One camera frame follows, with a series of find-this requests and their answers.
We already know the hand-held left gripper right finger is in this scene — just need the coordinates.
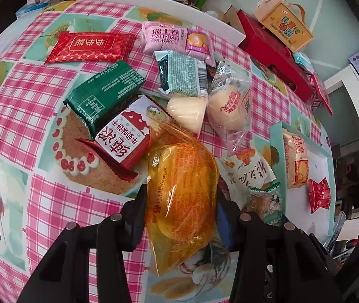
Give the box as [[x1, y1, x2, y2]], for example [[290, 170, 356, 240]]
[[216, 189, 341, 303]]

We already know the white storage box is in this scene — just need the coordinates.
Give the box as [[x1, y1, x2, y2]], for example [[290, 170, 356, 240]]
[[77, 0, 246, 47]]

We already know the red gift box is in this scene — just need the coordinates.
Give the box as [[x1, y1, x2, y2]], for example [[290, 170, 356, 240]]
[[236, 10, 314, 102]]

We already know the white cabinet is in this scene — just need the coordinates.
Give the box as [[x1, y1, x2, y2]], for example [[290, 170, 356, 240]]
[[323, 65, 359, 203]]

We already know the orange swiss roll packet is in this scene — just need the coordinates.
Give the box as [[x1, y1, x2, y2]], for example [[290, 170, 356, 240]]
[[282, 129, 309, 189]]

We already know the light blue packet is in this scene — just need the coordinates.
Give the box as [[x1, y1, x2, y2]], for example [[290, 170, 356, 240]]
[[293, 51, 314, 73]]

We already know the dark green snack packet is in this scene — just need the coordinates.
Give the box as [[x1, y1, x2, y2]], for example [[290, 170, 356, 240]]
[[63, 60, 146, 139]]

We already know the teal tray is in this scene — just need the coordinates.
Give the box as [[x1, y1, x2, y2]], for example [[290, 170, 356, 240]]
[[268, 121, 336, 237]]

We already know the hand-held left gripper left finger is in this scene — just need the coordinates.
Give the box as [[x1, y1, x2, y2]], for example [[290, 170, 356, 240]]
[[18, 184, 148, 303]]

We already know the clear steamed cake packet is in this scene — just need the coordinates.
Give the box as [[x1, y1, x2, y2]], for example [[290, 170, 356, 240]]
[[206, 61, 253, 152]]

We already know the red patterned box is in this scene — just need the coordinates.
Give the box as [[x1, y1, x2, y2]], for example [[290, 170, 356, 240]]
[[306, 72, 334, 116]]

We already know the orange bread packet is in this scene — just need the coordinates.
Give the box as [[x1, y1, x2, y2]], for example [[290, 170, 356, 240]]
[[145, 122, 221, 276]]

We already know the pale yellow cake wedge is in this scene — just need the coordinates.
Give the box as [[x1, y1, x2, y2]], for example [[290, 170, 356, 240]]
[[166, 96, 207, 134]]

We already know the pink swiss roll packet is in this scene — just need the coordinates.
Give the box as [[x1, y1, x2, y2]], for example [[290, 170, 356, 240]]
[[141, 21, 215, 67]]

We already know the red and white biscuit packet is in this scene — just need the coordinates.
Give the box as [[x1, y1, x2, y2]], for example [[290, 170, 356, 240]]
[[76, 95, 152, 180]]

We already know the checked printed tablecloth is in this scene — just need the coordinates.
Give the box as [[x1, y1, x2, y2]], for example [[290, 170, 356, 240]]
[[0, 0, 336, 303]]

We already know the clear cartoon snack packet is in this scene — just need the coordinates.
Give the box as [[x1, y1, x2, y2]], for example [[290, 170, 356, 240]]
[[249, 181, 283, 225]]

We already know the white packet with orange print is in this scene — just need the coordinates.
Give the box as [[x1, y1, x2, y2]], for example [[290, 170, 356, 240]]
[[217, 147, 276, 209]]

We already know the small red snack packet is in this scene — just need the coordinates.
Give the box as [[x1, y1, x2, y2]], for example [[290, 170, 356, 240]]
[[307, 178, 331, 213]]

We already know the orange gift box with handle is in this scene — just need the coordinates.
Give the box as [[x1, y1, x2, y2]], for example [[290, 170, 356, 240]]
[[254, 0, 313, 53]]

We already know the light green snack packet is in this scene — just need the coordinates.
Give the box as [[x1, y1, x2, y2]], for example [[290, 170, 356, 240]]
[[154, 50, 209, 98]]

